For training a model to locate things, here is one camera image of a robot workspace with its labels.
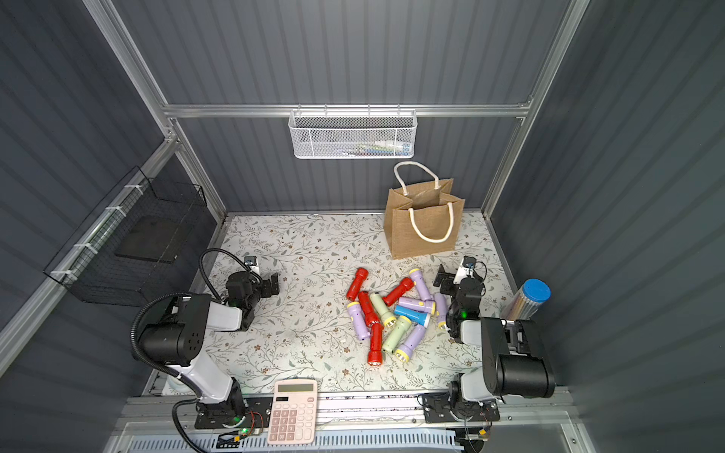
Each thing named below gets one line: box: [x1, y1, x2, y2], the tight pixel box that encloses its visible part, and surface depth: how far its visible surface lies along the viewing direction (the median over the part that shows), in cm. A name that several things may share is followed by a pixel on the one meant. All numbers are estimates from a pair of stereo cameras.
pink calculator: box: [267, 379, 318, 445], surface depth 74 cm
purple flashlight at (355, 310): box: [347, 302, 371, 341], surface depth 90 cm
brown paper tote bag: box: [383, 160, 466, 260], surface depth 98 cm
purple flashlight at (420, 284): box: [409, 268, 433, 302], surface depth 98 cm
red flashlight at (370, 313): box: [358, 290, 381, 327], surface depth 91 cm
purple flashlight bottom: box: [394, 323, 427, 363], surface depth 86 cm
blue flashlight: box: [393, 304, 432, 328], surface depth 89 cm
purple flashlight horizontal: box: [398, 296, 437, 316], surface depth 93 cm
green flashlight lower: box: [382, 315, 412, 354], surface depth 86 cm
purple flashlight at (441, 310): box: [434, 292, 448, 330], surface depth 91 cm
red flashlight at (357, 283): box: [345, 267, 370, 302], surface depth 98 cm
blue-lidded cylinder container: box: [499, 278, 553, 320], surface depth 78 cm
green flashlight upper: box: [370, 291, 398, 328], surface depth 91 cm
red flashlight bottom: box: [367, 322, 384, 367], surface depth 84 cm
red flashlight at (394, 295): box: [382, 277, 415, 307], surface depth 97 cm
